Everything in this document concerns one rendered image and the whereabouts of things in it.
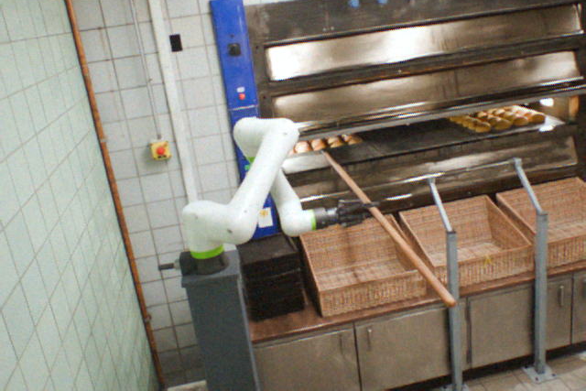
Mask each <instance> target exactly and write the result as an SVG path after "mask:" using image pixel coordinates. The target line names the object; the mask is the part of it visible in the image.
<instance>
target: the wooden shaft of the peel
mask: <svg viewBox="0 0 586 391"><path fill-rule="evenodd" d="M324 156H325V157H326V158H327V159H328V160H329V161H330V163H331V164H332V165H333V166H334V168H335V170H336V171H337V172H338V173H339V175H340V176H342V177H343V179H344V180H345V181H346V182H347V183H348V185H349V186H350V187H351V188H352V190H353V191H354V192H355V194H356V195H357V196H358V197H359V198H360V199H361V200H362V202H367V201H369V200H368V198H367V197H366V196H365V195H364V194H363V192H362V191H361V190H360V189H359V188H358V187H357V185H356V184H355V183H354V182H353V181H352V179H351V178H350V177H349V176H348V175H347V174H346V172H345V171H344V170H343V168H342V167H340V165H339V164H338V163H337V162H336V161H335V160H334V158H333V157H332V156H331V155H330V154H329V152H325V153H324ZM368 211H369V212H370V213H371V214H372V215H373V216H374V217H375V219H376V220H377V221H378V222H380V223H381V225H382V226H383V227H384V228H385V230H386V231H387V232H388V233H389V235H390V236H391V237H392V238H393V240H394V241H395V242H396V245H397V246H398V247H399V248H400V249H401V251H402V252H403V253H404V254H405V256H406V257H407V258H408V259H409V261H410V262H411V263H412V264H413V266H414V267H415V268H416V269H417V271H418V272H419V273H420V274H422V276H423V277H424V278H425V279H426V280H427V281H428V282H429V283H430V285H431V286H432V287H433V288H434V291H435V292H436V293H437V294H438V296H439V297H440V298H441V299H442V301H443V302H444V303H445V304H446V306H447V307H448V308H450V309H453V308H455V307H456V301H455V300H454V299H453V297H452V296H451V295H450V293H449V292H448V290H447V289H446V288H445V287H443V286H442V284H441V283H440V282H439V281H438V280H437V278H436V277H435V276H434V275H433V274H432V273H431V271H430V270H429V269H428V268H427V267H426V265H425V264H424V263H423V262H422V261H421V260H420V258H418V257H417V256H416V255H415V254H414V252H413V251H412V250H411V249H410V248H409V247H408V245H407V243H406V242H405V241H404V240H403V238H402V237H401V236H400V235H399V234H398V233H397V231H396V230H395V229H394V228H393V227H392V225H391V224H390V223H389V222H388V221H387V220H386V219H385V217H384V216H383V215H382V214H381V213H380V211H378V210H377V209H376V208H375V207H373V208H368Z"/></svg>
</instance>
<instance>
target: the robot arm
mask: <svg viewBox="0 0 586 391"><path fill-rule="evenodd" d="M233 138H234V141H235V142H236V144H237V146H239V148H240V149H241V151H242V152H244V154H245V156H246V157H247V159H248V160H249V162H250V163H251V164H252V167H251V168H250V171H249V173H248V174H247V176H246V178H245V180H244V182H242V184H241V186H240V187H239V189H238V191H237V192H236V193H235V194H234V196H233V198H232V199H231V201H230V202H229V203H228V205H226V206H225V205H220V203H217V202H214V201H195V202H192V203H190V204H188V205H186V207H185V208H184V209H183V211H182V219H183V223H184V228H185V233H186V237H187V241H188V247H189V251H187V252H181V253H180V256H179V259H176V260H175V261H174V263H170V264H165V265H159V266H158V270H159V271H162V270H168V269H173V268H175V270H178V271H179V270H180V271H181V274H182V276H187V275H189V274H191V273H193V274H196V275H211V274H215V273H218V272H221V271H223V270H224V269H225V268H226V267H228V265H230V258H229V256H228V255H227V254H226V253H225V251H224V248H223V244H233V245H239V244H245V243H247V242H248V241H249V240H250V238H251V237H252V236H253V234H254V232H255V228H256V224H257V221H258V218H259V215H260V212H261V211H262V208H263V205H264V202H265V199H266V195H267V193H268V192H270V194H271V196H272V198H273V200H274V203H275V205H276V206H277V209H278V212H279V214H280V219H281V225H282V229H283V231H284V232H285V233H286V234H288V235H290V236H298V235H300V234H303V233H306V232H311V231H317V230H321V229H326V228H328V226H331V225H335V224H340V225H342V227H343V229H346V228H348V227H350V226H354V225H356V224H360V223H364V219H365V218H370V217H372V214H371V213H370V212H364V214H360V215H348V213H349V212H352V211H355V210H358V209H361V208H364V209H368V208H373V207H378V206H380V203H379V202H378V201H375V202H370V201H367V202H362V200H361V199H357V200H347V201H344V200H339V205H338V206H337V207H335V208H330V209H326V210H325V209H324V208H320V209H315V210H310V211H302V210H301V207H300V200H299V198H298V196H297V194H296V193H295V192H294V191H293V190H292V188H291V187H290V185H289V184H288V181H287V180H286V178H285V176H284V174H283V172H282V170H281V167H282V165H283V163H284V162H285V160H286V158H287V157H288V155H289V153H290V152H291V150H292V149H293V147H294V146H295V145H296V144H297V142H298V129H297V127H296V125H295V124H294V123H293V122H291V121H290V120H288V119H284V118H280V119H256V118H244V119H241V120H239V121H238V122H237V123H236V124H235V126H234V128H233ZM355 204H357V205H355ZM344 205H354V206H352V207H349V208H345V209H344V208H343V207H342V206H344ZM357 219H359V220H357ZM347 220H355V221H352V222H348V223H344V222H345V221H347Z"/></svg>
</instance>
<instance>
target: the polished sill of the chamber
mask: <svg viewBox="0 0 586 391"><path fill-rule="evenodd" d="M573 131H577V125H576V124H573V123H567V124H563V125H553V126H548V127H543V128H538V129H532V130H526V131H521V132H516V133H511V134H506V135H500V136H491V137H486V138H481V139H475V140H471V141H465V142H460V143H454V144H448V145H444V146H438V147H429V148H424V149H419V150H413V151H408V152H402V153H397V154H392V155H387V156H381V157H371V158H366V159H361V160H355V161H351V162H345V163H340V164H339V165H340V167H342V168H343V170H344V171H345V172H346V173H348V172H354V171H358V170H364V168H373V167H379V166H384V165H389V164H395V163H399V162H405V161H409V160H416V159H421V158H426V157H435V156H440V155H445V154H450V153H455V152H462V151H466V150H472V149H476V148H482V147H491V146H496V145H502V144H506V143H512V142H516V141H522V140H528V139H533V138H538V137H543V136H553V135H557V134H563V133H568V132H573ZM337 174H339V173H338V172H337V171H336V170H335V168H334V166H333V165H329V166H324V167H318V168H309V170H303V171H298V172H293V173H288V174H284V176H285V178H286V180H287V181H288V183H291V182H296V181H302V180H306V179H316V178H322V177H327V176H332V175H337Z"/></svg>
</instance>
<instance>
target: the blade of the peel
mask: <svg viewBox="0 0 586 391"><path fill-rule="evenodd" d="M362 141H363V142H362V143H356V144H350V145H347V144H346V145H345V146H338V147H329V148H327V150H328V151H329V152H332V151H338V150H344V149H350V148H356V147H365V146H366V141H364V140H362ZM296 152H297V151H296ZM317 154H321V151H320V149H318V150H312V151H306V152H300V153H298V152H297V153H296V154H290V155H288V157H287V158H286V159H290V158H295V157H305V156H311V155H317Z"/></svg>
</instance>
